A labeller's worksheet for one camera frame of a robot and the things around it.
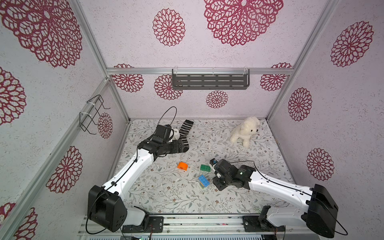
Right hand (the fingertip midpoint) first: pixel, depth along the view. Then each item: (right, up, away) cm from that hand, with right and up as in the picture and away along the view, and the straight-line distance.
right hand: (214, 179), depth 80 cm
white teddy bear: (+20, +26, +12) cm, 35 cm away
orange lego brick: (-18, +5, +14) cm, 23 cm away
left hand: (-20, +17, +1) cm, 26 cm away
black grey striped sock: (-18, +27, +33) cm, 46 cm away
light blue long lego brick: (-5, -2, +1) cm, 5 cm away
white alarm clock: (-22, +24, +18) cm, 37 cm away
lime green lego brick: (-6, -4, +3) cm, 8 cm away
